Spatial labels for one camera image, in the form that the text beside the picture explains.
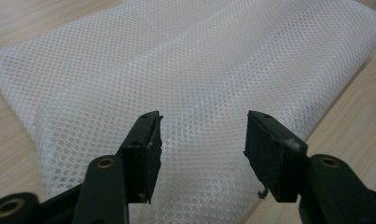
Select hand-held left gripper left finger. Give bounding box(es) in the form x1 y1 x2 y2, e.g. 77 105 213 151
116 110 164 205

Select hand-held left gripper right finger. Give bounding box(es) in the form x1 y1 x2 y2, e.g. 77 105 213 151
243 109 310 203

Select white mesh cloth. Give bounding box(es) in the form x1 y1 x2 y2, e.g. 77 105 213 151
0 0 376 224

